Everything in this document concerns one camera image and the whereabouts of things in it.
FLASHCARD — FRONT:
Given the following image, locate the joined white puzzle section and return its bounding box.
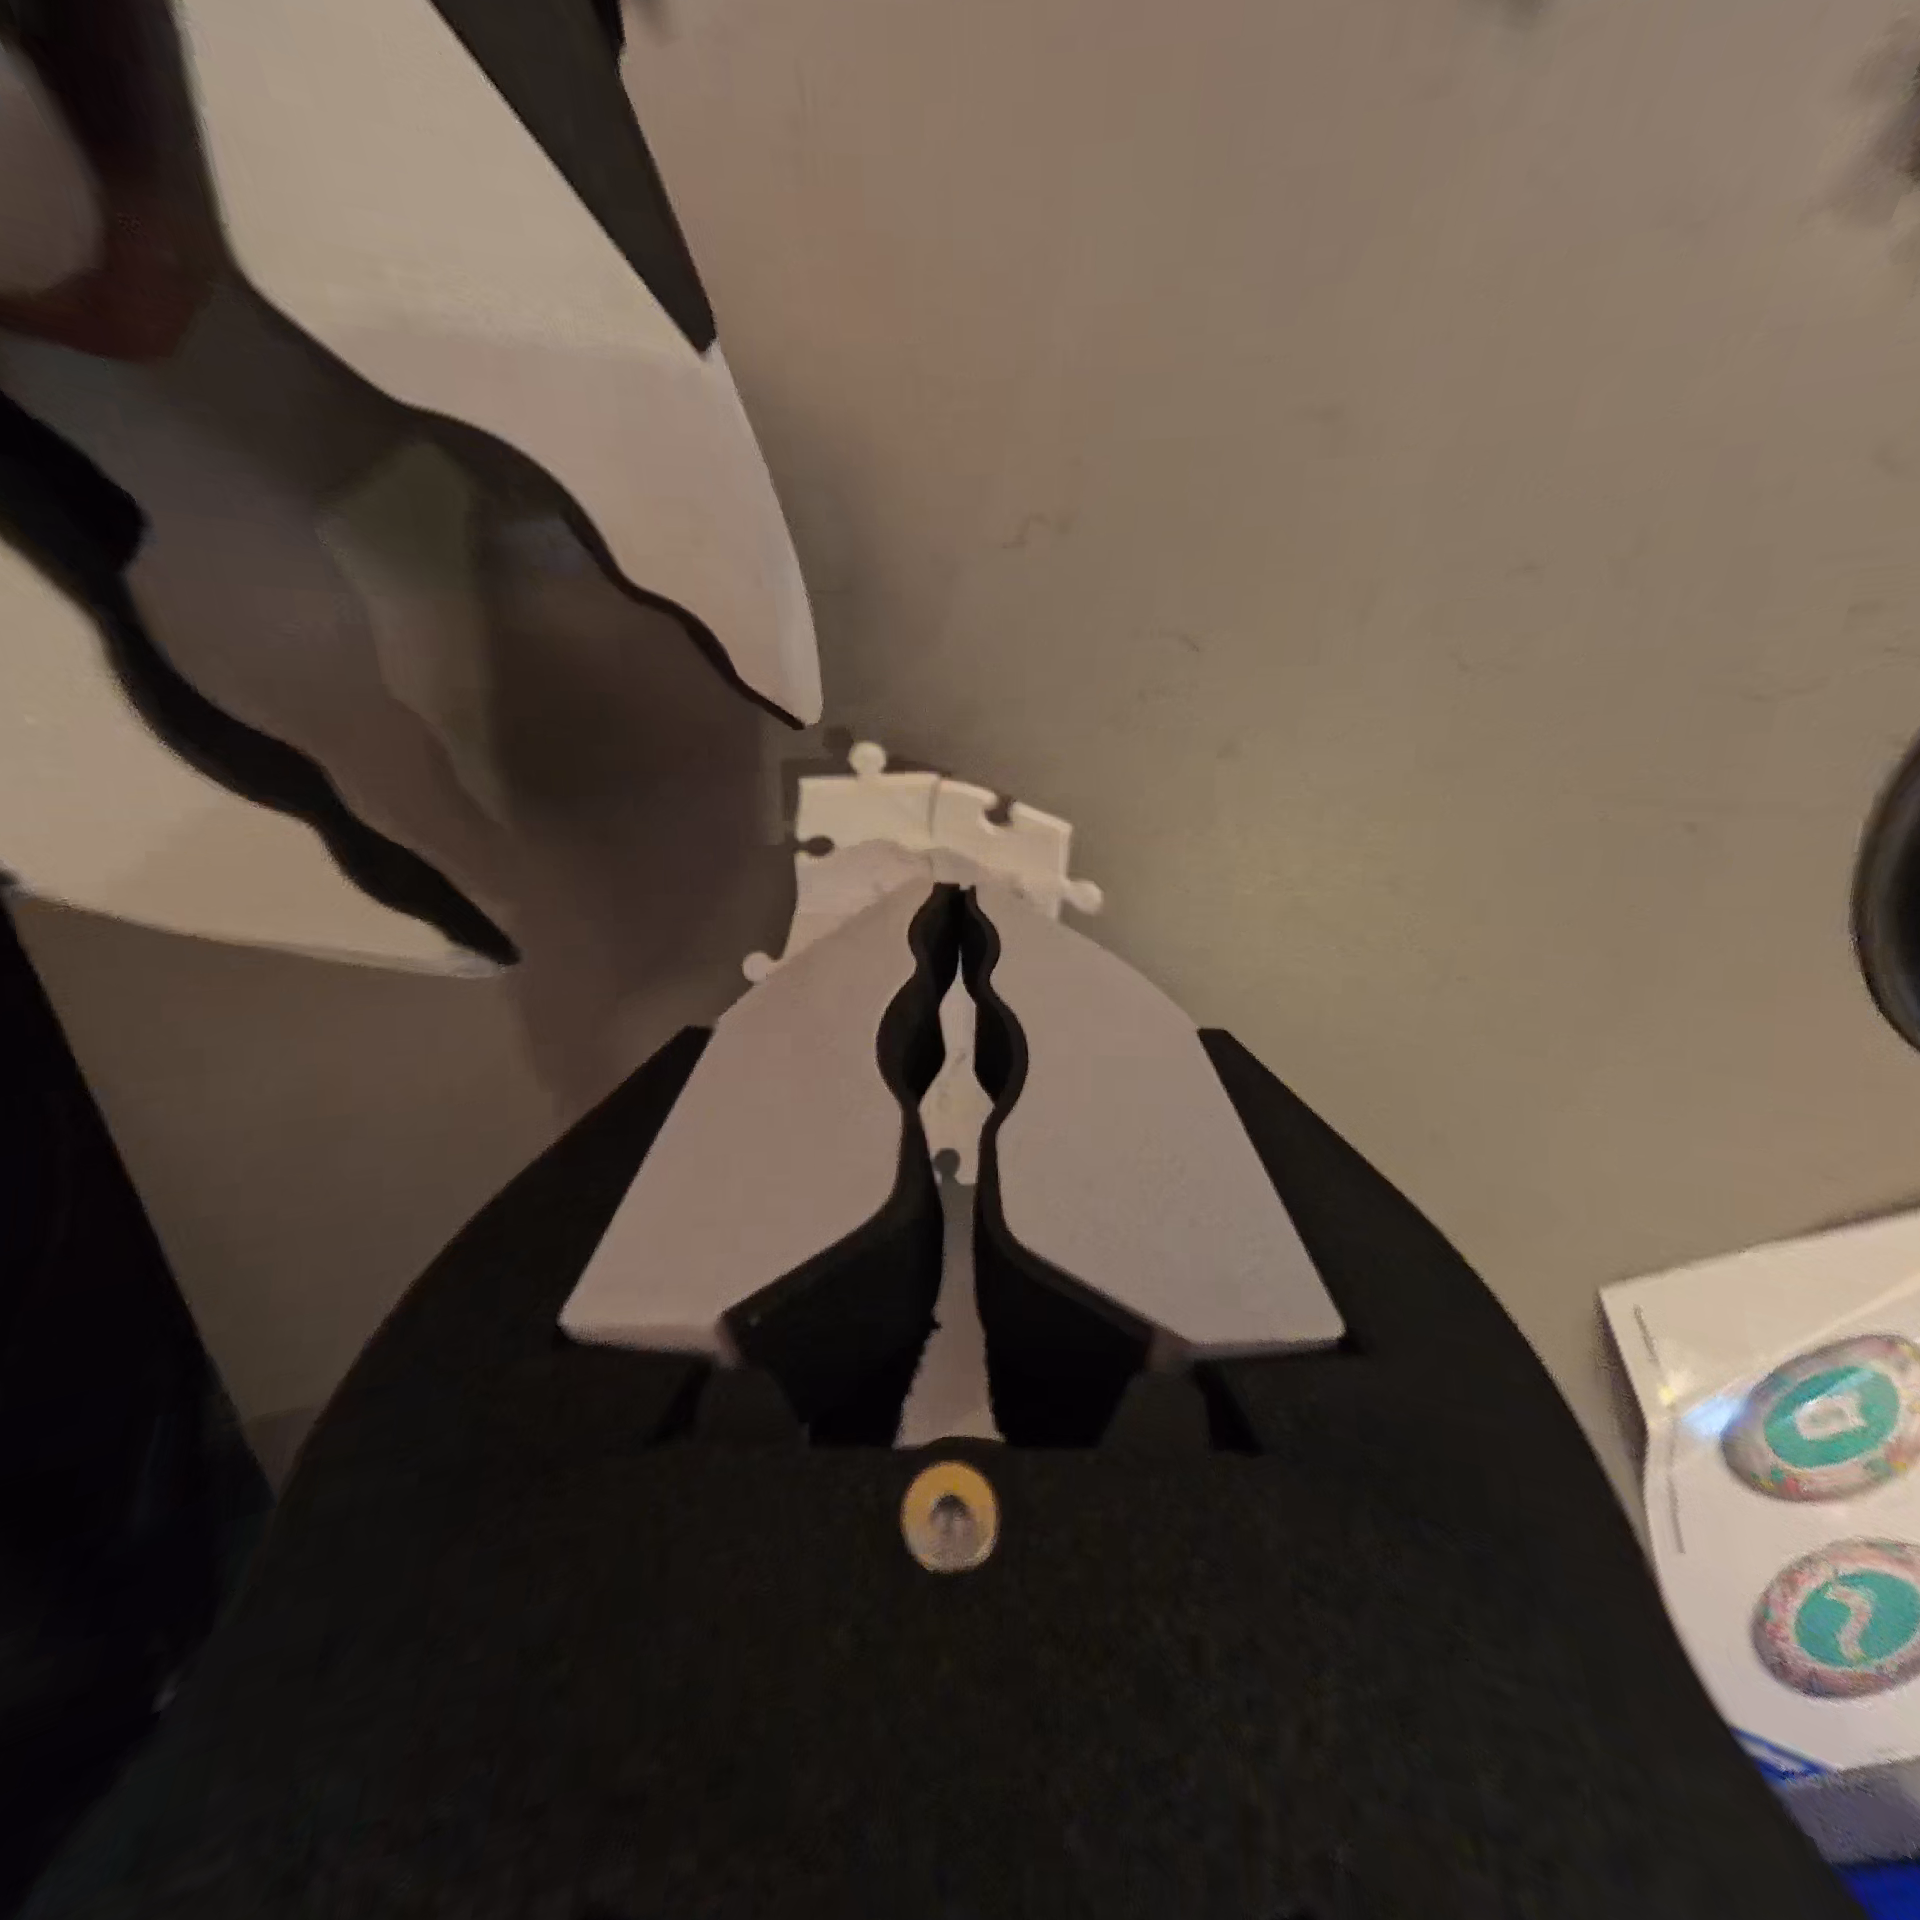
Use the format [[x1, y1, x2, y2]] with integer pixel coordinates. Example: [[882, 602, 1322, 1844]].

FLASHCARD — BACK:
[[742, 738, 1105, 1194]]

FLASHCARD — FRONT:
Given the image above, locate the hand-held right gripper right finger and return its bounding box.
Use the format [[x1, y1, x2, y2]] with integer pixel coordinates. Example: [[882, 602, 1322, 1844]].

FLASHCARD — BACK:
[[952, 886, 1346, 1450]]

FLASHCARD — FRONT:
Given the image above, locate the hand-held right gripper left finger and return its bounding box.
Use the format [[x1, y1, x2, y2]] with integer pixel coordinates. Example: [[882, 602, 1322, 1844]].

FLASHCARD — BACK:
[[556, 883, 961, 1450]]

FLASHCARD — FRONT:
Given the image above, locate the black round desk grommet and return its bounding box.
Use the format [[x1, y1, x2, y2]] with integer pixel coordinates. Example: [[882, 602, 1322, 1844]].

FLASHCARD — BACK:
[[1850, 780, 1920, 1052]]

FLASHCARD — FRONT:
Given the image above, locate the white printed instruction sheet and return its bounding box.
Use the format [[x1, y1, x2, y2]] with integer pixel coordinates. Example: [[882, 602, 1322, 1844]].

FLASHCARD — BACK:
[[1597, 1216, 1920, 1825]]

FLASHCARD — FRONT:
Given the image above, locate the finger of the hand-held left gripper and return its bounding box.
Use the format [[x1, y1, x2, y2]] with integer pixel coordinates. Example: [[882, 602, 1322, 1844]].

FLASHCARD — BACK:
[[176, 0, 825, 736], [0, 386, 521, 982]]

